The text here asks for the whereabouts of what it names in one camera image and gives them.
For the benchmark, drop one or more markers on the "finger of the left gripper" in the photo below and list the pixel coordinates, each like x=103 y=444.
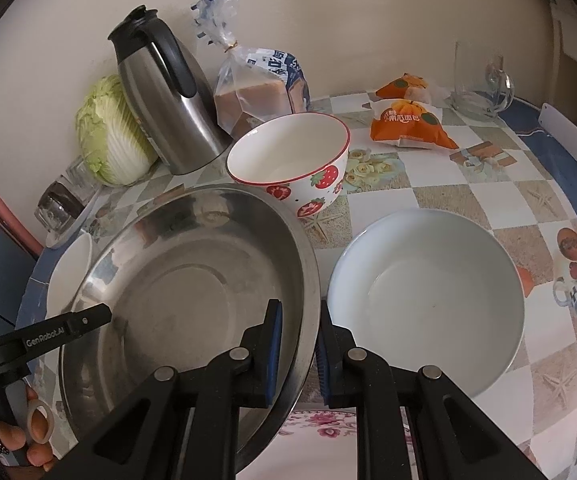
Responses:
x=29 y=343

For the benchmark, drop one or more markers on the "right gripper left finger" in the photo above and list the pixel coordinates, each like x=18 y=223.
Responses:
x=183 y=425

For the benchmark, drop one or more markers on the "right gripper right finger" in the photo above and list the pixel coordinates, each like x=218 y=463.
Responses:
x=412 y=424

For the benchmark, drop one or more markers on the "white squarish bowl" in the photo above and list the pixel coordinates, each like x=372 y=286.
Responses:
x=68 y=274

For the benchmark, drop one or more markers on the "small white round bowl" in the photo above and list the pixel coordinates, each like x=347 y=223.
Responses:
x=428 y=287

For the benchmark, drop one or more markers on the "large stainless steel basin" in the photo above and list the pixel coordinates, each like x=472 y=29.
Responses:
x=184 y=282

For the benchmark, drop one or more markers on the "strawberry pattern bowl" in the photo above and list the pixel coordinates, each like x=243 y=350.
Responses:
x=298 y=159

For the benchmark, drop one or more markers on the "pink floral round plate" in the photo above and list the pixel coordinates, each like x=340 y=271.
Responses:
x=318 y=445

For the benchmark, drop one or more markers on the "person's left hand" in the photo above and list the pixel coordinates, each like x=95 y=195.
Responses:
x=33 y=438

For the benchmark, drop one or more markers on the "dark blue cabinet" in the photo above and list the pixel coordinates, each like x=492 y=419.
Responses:
x=16 y=266

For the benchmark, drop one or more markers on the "white oval tray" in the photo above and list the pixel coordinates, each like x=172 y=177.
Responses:
x=54 y=241

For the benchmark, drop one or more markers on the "upturned glass cup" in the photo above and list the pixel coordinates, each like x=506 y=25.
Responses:
x=53 y=216
x=82 y=182

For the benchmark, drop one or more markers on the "napa cabbage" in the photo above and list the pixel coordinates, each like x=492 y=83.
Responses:
x=112 y=144

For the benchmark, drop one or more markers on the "stainless steel thermos jug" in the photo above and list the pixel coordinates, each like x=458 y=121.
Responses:
x=167 y=92

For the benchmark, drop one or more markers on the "orange snack packet front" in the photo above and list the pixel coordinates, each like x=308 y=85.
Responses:
x=409 y=124

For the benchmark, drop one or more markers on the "orange snack packet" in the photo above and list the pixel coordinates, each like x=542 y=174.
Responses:
x=414 y=88
x=409 y=124

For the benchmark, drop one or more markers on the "white power strip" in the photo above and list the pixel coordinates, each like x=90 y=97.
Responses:
x=560 y=127

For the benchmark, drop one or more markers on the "clear glass mug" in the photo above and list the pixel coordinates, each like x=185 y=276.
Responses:
x=482 y=88

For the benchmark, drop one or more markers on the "orange snack packet rear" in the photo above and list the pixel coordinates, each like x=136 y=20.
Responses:
x=414 y=88

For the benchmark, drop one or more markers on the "bagged sliced bread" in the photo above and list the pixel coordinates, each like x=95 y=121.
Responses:
x=253 y=85

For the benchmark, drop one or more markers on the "glass teapot brown handle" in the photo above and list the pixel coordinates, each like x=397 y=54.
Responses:
x=58 y=191

